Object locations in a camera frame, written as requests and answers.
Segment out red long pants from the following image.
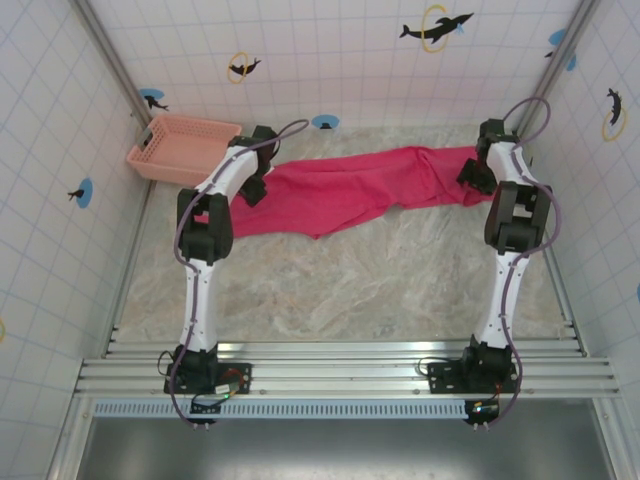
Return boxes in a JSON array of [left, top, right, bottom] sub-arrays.
[[193, 145, 497, 241]]

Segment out pink plastic basket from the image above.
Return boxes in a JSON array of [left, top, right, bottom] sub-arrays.
[[125, 115, 244, 187]]

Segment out blue circle dolphin sticker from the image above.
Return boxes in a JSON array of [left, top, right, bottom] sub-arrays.
[[137, 88, 170, 112]]

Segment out grey metal panel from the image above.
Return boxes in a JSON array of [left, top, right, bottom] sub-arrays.
[[74, 415, 619, 480]]

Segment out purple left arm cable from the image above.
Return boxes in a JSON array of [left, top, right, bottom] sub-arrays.
[[168, 118, 311, 430]]

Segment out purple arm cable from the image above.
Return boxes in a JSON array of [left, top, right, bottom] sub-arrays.
[[168, 118, 311, 430], [487, 96, 564, 430]]

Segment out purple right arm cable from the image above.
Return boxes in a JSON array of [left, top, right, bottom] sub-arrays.
[[487, 96, 564, 430]]

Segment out small dolphin ring sticker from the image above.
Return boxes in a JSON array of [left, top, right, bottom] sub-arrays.
[[227, 50, 263, 84]]

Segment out aluminium side rail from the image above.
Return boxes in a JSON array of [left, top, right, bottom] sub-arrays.
[[543, 244, 587, 357], [102, 179, 157, 357]]

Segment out large dolphin ring sticker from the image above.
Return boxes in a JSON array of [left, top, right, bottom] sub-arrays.
[[398, 3, 476, 55]]

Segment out aluminium corner post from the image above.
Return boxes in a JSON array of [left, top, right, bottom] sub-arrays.
[[73, 0, 157, 127], [517, 0, 604, 147]]

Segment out upright dolphin ring sticker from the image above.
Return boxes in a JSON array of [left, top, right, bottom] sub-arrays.
[[601, 87, 630, 143]]

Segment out blue circle sticker behind post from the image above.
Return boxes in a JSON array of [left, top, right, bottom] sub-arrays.
[[544, 27, 579, 72]]

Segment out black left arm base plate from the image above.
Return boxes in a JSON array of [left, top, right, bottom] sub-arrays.
[[163, 358, 254, 397]]

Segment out aluminium rail beam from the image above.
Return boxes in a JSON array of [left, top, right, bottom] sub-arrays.
[[73, 341, 622, 400]]

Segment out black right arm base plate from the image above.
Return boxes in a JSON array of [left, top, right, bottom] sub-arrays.
[[426, 358, 520, 397]]

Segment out white slotted cable duct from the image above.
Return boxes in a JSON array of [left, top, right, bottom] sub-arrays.
[[92, 398, 474, 420]]

